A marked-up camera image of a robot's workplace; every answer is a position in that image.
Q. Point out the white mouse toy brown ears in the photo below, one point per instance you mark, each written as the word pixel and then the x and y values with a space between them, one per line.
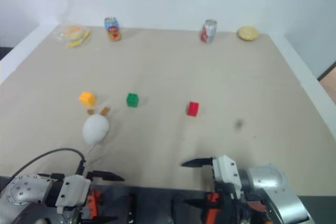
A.
pixel 95 129

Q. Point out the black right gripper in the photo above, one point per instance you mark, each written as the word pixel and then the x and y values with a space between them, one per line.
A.
pixel 223 208

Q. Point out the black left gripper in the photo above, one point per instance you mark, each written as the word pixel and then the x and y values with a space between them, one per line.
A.
pixel 93 203

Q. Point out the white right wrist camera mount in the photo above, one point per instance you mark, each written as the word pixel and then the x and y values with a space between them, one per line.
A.
pixel 225 174

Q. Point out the red block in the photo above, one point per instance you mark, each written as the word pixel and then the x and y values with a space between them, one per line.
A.
pixel 193 108

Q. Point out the yellow block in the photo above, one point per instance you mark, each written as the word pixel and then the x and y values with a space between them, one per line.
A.
pixel 87 99

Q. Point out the green block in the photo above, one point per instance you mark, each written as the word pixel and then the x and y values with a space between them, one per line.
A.
pixel 132 100

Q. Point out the round yellow bread bun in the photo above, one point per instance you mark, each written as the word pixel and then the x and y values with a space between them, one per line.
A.
pixel 247 33

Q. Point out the bun in clear plastic wrapper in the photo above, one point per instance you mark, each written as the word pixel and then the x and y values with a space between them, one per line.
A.
pixel 74 33

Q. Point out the red drink can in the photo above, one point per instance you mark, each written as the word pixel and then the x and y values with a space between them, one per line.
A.
pixel 209 31

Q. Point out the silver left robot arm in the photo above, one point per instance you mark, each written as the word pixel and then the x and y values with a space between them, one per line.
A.
pixel 23 190

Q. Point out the blue drink can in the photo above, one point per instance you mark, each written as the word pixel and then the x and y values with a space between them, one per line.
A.
pixel 113 28

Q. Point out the beige table cloth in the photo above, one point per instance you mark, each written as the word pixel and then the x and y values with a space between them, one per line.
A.
pixel 168 77

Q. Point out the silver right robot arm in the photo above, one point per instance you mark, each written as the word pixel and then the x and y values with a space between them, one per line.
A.
pixel 270 182

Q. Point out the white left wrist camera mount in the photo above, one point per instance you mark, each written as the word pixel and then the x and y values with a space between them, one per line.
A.
pixel 73 190

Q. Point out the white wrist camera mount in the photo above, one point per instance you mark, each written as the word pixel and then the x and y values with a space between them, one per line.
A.
pixel 73 190
pixel 225 174

